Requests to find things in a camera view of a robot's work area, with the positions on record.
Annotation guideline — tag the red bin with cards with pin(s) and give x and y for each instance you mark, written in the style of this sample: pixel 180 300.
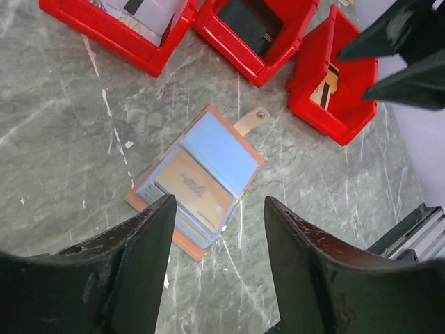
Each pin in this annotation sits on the red bin with cards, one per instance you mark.
pixel 92 21

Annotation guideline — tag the red bin front pair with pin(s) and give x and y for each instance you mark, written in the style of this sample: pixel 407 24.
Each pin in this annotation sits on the red bin front pair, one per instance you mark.
pixel 296 16

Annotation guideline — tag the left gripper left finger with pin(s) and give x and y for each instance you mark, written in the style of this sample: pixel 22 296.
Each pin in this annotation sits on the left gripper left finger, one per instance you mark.
pixel 111 283

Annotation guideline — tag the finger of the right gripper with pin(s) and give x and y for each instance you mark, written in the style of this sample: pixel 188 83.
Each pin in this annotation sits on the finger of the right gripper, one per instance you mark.
pixel 420 84
pixel 413 29

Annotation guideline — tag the black item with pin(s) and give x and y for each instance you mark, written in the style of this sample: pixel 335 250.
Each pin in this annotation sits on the black item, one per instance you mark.
pixel 254 22

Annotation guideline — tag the gold magnetic stripe card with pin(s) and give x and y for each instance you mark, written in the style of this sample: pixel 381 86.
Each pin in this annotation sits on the gold magnetic stripe card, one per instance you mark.
pixel 196 190

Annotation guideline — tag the red bin pair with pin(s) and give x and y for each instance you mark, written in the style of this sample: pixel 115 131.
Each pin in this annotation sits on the red bin pair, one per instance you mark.
pixel 347 113
pixel 296 16

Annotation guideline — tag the brown item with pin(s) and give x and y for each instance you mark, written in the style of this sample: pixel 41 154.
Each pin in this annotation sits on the brown item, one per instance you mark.
pixel 326 88

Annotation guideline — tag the brown leather card holder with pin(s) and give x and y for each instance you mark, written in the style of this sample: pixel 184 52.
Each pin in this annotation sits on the brown leather card holder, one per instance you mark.
pixel 208 169

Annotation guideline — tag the aluminium rail frame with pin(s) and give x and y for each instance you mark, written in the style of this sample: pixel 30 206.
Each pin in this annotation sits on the aluminium rail frame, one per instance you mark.
pixel 419 237

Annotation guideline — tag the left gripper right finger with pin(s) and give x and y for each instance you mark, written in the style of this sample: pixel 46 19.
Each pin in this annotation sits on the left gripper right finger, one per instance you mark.
pixel 325 285

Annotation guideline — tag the white credit card stack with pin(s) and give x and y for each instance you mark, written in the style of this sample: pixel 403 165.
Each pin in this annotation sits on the white credit card stack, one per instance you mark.
pixel 148 18

